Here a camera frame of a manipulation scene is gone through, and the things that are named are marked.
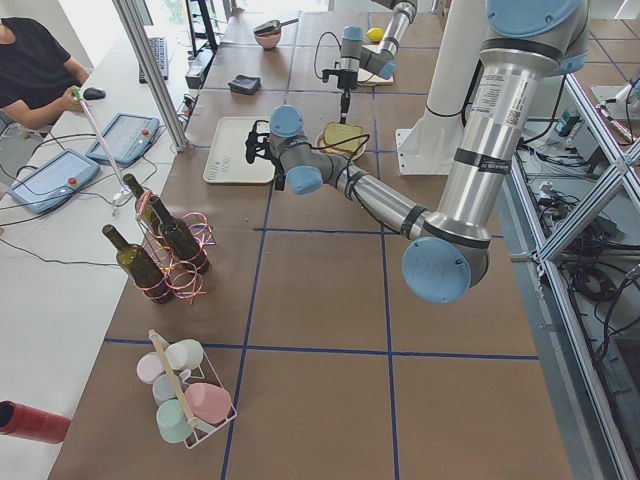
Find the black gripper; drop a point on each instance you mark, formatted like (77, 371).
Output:
(345, 80)
(277, 168)

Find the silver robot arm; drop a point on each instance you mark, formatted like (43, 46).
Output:
(526, 42)
(404, 13)

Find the white bear tray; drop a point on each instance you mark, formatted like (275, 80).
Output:
(226, 162)

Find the wooden cutting board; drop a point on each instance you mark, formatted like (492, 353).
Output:
(377, 66)

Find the white round plate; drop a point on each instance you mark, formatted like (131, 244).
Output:
(342, 139)

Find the yellow lemon right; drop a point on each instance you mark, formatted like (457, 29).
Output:
(375, 34)

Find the pink bowl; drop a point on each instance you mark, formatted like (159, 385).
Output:
(268, 38)

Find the grey folded cloth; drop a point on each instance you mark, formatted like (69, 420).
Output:
(246, 85)

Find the metal scoop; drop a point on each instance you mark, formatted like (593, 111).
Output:
(272, 27)

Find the blue teach pendant far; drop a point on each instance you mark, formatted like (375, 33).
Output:
(128, 136)

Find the blue teach pendant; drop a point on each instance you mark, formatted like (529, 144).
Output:
(128, 136)
(55, 182)

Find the dark green wine bottle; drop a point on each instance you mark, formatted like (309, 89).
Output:
(140, 267)

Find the black keyboard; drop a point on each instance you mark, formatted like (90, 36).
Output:
(159, 50)

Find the white cup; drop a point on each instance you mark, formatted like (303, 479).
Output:
(185, 354)

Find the black computer mouse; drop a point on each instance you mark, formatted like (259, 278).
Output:
(93, 93)

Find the pink striped stick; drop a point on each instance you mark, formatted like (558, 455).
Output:
(122, 196)

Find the blue teach pendant near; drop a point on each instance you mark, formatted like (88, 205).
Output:
(55, 182)

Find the lilac cup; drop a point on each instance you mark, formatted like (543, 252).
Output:
(149, 368)

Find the pink cup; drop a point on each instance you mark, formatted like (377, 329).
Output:
(209, 402)

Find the grey blue cup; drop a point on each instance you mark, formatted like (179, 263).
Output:
(162, 390)

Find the seated person black shirt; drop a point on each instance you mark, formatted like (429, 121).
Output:
(37, 74)

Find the mint green cup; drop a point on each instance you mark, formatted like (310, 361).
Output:
(172, 422)

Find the red cylinder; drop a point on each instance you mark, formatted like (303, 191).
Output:
(27, 422)

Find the white pedestal column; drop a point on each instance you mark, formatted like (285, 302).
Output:
(429, 146)

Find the copper wire bottle rack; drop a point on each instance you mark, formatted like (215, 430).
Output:
(182, 277)

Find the aluminium frame post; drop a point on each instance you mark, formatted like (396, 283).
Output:
(134, 28)

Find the white wire cup rack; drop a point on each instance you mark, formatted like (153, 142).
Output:
(181, 380)

